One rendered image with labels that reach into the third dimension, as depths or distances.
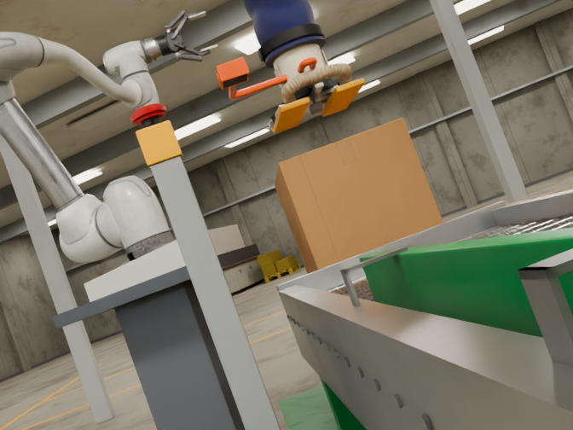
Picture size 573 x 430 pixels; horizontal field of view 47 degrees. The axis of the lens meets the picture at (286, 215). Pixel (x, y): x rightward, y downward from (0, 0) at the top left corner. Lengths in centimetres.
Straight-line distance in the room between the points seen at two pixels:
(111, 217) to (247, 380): 103
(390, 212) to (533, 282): 164
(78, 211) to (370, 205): 93
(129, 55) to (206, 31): 655
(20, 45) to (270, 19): 78
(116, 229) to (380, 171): 84
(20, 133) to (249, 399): 131
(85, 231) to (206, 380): 62
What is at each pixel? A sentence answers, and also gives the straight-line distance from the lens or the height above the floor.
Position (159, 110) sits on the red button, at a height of 102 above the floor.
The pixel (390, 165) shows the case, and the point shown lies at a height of 82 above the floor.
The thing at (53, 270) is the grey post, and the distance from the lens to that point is 506.
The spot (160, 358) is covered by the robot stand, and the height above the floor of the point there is 52.
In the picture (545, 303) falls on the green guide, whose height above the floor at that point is 63.
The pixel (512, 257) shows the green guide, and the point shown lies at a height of 63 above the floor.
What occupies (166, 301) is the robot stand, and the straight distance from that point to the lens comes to 203.
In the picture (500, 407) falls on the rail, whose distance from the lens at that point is 39.
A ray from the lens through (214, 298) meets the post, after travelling 124.
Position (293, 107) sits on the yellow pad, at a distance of 212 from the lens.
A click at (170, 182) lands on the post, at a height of 89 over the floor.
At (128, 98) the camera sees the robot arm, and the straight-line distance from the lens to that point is 250.
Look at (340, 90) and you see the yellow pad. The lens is 215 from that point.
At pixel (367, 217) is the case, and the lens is 197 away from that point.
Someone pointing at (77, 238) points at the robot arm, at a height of 96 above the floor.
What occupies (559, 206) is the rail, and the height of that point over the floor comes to 57.
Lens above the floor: 70
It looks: 3 degrees up
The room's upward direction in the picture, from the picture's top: 20 degrees counter-clockwise
